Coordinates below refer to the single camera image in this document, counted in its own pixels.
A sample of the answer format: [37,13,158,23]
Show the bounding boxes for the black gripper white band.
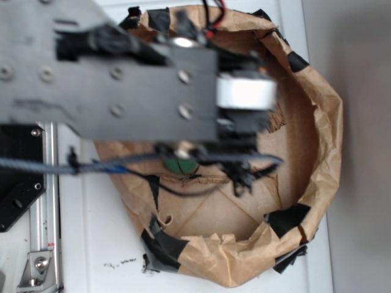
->
[216,51,277,152]

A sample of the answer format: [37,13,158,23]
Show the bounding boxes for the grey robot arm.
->
[1,1,277,148]

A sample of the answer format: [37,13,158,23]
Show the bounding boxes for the brown wood piece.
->
[268,103,286,133]

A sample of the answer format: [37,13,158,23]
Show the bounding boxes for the green golf ball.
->
[163,159,199,175]

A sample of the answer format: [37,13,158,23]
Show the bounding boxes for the brown paper bag bin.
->
[111,10,343,288]

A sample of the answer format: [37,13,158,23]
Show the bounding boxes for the red and black wires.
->
[201,0,228,39]

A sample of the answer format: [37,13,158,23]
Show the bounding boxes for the aluminium frame rail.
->
[29,123,63,292]

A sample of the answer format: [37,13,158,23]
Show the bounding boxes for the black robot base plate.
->
[1,124,46,233]

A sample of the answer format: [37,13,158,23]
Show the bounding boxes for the metal corner bracket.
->
[16,250,57,292]

